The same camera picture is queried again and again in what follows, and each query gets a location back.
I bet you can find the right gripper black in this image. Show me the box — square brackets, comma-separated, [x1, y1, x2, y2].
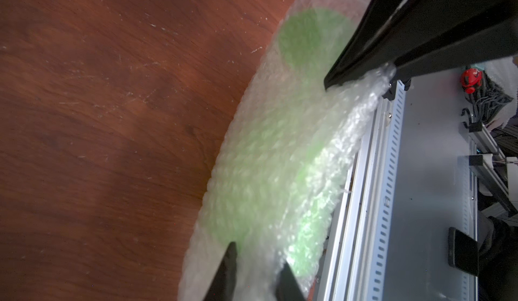
[324, 0, 517, 89]

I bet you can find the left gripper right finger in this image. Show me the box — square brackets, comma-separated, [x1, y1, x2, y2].
[275, 263, 306, 301]

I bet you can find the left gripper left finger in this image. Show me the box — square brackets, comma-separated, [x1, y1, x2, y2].
[203, 242, 237, 301]

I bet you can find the red emergency stop button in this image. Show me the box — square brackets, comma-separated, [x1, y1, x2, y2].
[461, 68, 484, 94]

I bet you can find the green plastic wine glass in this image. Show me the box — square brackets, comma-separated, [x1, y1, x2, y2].
[199, 8, 355, 277]

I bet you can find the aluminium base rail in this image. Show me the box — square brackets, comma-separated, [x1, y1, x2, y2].
[313, 77, 478, 300]

